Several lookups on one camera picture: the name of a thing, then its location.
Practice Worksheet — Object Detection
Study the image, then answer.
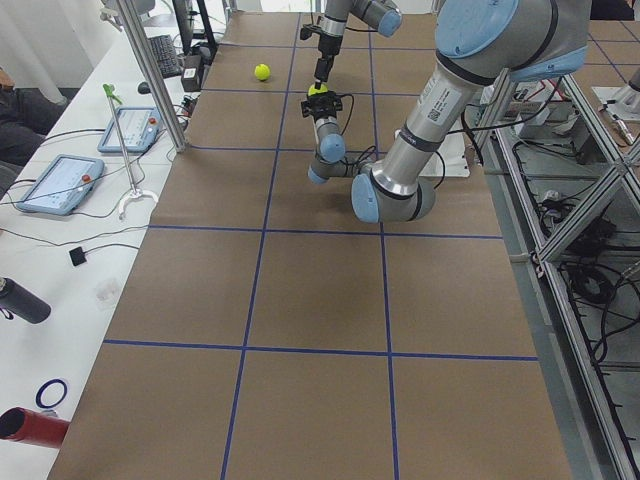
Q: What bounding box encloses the red cylinder tube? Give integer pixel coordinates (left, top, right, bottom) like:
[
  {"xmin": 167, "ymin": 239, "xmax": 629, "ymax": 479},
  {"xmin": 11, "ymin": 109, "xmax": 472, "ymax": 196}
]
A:
[{"xmin": 1, "ymin": 407, "xmax": 70, "ymax": 449}]

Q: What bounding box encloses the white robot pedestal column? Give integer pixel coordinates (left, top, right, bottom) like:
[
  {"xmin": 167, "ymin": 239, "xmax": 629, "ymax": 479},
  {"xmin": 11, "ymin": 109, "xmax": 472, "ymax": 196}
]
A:
[{"xmin": 420, "ymin": 133, "xmax": 470, "ymax": 179}]

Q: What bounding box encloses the far blue teach pendant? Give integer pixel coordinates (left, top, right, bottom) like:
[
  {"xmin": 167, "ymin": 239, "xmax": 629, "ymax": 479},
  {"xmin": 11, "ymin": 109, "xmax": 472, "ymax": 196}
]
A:
[{"xmin": 97, "ymin": 107, "xmax": 163, "ymax": 153}]

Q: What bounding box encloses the black power adapter box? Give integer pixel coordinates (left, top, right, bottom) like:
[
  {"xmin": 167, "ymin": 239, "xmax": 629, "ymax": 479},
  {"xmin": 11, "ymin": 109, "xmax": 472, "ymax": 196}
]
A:
[{"xmin": 181, "ymin": 55, "xmax": 204, "ymax": 92}]

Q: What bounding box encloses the yellow tennis ball with logo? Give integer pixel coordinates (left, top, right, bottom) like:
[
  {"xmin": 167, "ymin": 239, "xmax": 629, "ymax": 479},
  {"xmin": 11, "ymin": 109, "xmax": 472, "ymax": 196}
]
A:
[{"xmin": 307, "ymin": 84, "xmax": 329, "ymax": 97}]

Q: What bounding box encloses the blue tape ring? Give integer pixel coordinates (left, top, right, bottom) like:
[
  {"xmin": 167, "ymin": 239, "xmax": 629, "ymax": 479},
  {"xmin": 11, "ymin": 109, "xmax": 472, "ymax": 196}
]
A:
[{"xmin": 36, "ymin": 378, "xmax": 69, "ymax": 409}]

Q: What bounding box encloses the seated person beige shirt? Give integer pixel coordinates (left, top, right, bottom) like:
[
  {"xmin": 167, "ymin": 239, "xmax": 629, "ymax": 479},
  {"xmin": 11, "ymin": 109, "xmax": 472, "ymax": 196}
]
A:
[{"xmin": 1, "ymin": 69, "xmax": 68, "ymax": 167}]

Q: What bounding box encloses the yellow tennis ball plain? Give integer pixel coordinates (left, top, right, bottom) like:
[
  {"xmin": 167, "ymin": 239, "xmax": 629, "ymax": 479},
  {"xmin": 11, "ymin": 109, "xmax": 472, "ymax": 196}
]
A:
[{"xmin": 254, "ymin": 63, "xmax": 271, "ymax": 82}]

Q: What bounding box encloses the reacher grabber stick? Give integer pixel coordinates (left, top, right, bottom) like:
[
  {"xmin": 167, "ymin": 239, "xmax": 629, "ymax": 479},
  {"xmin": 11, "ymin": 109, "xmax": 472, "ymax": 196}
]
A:
[{"xmin": 103, "ymin": 84, "xmax": 159, "ymax": 220}]

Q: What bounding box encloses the black water bottle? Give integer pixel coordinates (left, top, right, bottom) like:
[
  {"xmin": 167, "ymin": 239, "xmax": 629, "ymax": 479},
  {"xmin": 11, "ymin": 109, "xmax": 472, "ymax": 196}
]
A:
[{"xmin": 1, "ymin": 277, "xmax": 51, "ymax": 324}]

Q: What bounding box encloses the small black square device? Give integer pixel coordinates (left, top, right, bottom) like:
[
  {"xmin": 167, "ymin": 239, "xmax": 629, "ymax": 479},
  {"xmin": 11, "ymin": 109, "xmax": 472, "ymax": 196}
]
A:
[{"xmin": 69, "ymin": 246, "xmax": 87, "ymax": 267}]

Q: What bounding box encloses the black computer mouse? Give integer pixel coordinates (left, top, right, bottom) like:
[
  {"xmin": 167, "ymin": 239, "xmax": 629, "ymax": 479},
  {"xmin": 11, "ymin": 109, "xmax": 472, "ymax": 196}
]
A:
[{"xmin": 137, "ymin": 82, "xmax": 150, "ymax": 95}]

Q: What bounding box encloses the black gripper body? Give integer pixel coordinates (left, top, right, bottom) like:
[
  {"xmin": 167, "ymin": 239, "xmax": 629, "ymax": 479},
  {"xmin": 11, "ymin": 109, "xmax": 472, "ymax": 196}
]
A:
[
  {"xmin": 313, "ymin": 112, "xmax": 339, "ymax": 129},
  {"xmin": 318, "ymin": 32, "xmax": 341, "ymax": 58}
]

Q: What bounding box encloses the blue teach pendant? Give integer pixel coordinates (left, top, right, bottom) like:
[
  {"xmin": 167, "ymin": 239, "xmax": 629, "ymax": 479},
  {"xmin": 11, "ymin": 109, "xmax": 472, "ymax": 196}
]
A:
[
  {"xmin": 97, "ymin": 107, "xmax": 163, "ymax": 153},
  {"xmin": 16, "ymin": 154, "xmax": 105, "ymax": 216}
]

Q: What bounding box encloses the aluminium frame post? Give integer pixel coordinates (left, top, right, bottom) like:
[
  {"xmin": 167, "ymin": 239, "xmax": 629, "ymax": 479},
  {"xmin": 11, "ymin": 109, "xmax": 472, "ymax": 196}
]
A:
[{"xmin": 116, "ymin": 0, "xmax": 186, "ymax": 153}]

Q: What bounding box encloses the near blue teach pendant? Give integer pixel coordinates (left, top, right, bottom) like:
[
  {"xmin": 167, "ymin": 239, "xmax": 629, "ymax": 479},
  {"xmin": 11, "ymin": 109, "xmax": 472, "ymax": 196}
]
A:
[{"xmin": 16, "ymin": 154, "xmax": 105, "ymax": 216}]

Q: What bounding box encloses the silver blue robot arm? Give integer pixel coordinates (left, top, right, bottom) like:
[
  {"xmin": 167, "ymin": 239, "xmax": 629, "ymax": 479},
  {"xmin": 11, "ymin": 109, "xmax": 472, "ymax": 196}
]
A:
[
  {"xmin": 311, "ymin": 0, "xmax": 402, "ymax": 89},
  {"xmin": 300, "ymin": 1, "xmax": 591, "ymax": 223}
]

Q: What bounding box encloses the black keyboard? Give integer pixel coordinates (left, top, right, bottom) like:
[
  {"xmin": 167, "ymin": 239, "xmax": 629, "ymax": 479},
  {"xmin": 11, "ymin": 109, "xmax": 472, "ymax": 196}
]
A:
[{"xmin": 147, "ymin": 35, "xmax": 182, "ymax": 78}]

